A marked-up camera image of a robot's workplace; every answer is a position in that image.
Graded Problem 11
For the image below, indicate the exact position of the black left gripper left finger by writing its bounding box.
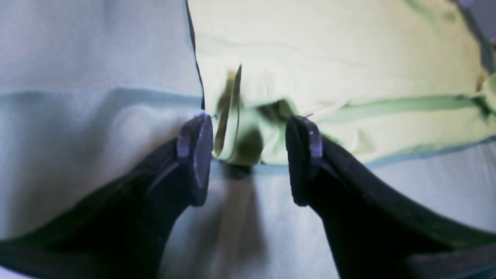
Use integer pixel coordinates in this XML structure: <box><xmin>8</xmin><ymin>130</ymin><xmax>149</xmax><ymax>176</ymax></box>
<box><xmin>0</xmin><ymin>112</ymin><xmax>213</xmax><ymax>279</ymax></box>

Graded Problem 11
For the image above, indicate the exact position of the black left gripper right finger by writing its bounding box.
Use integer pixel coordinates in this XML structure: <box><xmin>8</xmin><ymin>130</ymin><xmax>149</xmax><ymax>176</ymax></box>
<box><xmin>286</xmin><ymin>116</ymin><xmax>496</xmax><ymax>279</ymax></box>

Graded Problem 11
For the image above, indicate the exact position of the light green T-shirt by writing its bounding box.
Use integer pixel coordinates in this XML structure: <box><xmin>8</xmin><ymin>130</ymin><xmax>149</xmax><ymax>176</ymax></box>
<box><xmin>187</xmin><ymin>0</ymin><xmax>495</xmax><ymax>165</ymax></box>

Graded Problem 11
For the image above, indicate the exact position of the grey-green table cloth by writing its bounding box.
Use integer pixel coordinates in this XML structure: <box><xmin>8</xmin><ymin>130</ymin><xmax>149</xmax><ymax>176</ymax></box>
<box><xmin>1</xmin><ymin>0</ymin><xmax>495</xmax><ymax>279</ymax></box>

